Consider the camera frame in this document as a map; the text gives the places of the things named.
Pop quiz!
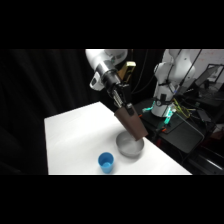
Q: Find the black robot stand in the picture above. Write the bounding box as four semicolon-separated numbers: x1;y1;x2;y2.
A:
141;97;206;155

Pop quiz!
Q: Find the grey bowl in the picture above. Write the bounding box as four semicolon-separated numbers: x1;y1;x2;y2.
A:
115;130;146;158

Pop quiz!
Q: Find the black thin cable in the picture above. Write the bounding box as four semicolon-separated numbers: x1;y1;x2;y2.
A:
178;49;204;96

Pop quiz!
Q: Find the dark laptop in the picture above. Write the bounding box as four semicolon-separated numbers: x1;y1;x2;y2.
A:
194;64;224;91

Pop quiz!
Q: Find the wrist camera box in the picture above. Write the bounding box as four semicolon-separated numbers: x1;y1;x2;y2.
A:
119;60;137;83

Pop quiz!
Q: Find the white board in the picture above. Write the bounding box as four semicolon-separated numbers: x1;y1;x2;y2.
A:
194;49;224;78

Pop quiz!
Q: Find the blue cup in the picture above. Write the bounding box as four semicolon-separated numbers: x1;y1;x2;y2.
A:
97;152;115;175

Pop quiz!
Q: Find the black curtain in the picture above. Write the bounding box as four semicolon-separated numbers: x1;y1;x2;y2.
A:
0;49;168;176

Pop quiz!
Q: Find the black hanging cable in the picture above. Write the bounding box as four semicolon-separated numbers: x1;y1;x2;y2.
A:
131;49;150;96

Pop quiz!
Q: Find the brown cup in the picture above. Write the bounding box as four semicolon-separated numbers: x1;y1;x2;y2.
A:
113;105;149;141

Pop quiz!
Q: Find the yellow green cable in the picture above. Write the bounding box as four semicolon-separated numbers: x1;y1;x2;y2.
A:
172;98;193;120

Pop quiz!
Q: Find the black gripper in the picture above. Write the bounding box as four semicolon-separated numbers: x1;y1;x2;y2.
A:
101;69;136;117

